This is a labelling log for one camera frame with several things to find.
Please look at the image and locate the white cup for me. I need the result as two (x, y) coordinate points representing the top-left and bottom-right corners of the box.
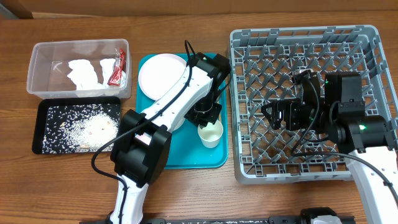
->
(198, 120), (224, 148)

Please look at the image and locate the red snack wrapper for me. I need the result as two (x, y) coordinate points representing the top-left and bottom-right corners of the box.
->
(108, 49), (126, 86)

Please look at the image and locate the pile of white rice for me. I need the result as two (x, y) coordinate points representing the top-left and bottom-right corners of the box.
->
(39, 103), (121, 154)

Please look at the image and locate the white napkin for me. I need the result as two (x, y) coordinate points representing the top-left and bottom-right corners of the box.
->
(100, 58), (126, 88)
(67, 59), (104, 90)

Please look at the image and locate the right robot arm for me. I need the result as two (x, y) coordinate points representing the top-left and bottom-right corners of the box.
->
(261, 69), (397, 223)

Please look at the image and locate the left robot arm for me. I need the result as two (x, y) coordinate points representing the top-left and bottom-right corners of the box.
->
(106, 53), (231, 223)

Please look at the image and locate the grey dishwasher rack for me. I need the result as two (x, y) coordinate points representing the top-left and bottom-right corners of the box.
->
(229, 25), (397, 184)

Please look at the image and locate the clear plastic waste bin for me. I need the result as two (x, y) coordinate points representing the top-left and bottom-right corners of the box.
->
(26, 39), (132, 99)

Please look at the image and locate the black food waste tray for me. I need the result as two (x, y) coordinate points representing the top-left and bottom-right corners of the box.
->
(32, 96), (121, 154)

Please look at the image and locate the teal serving tray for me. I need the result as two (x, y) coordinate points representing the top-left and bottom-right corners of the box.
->
(133, 53), (229, 170)

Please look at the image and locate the large white plate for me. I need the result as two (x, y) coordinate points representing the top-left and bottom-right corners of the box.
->
(138, 54), (187, 101)

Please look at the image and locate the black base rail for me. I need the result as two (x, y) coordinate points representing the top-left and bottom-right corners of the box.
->
(79, 207), (355, 224)

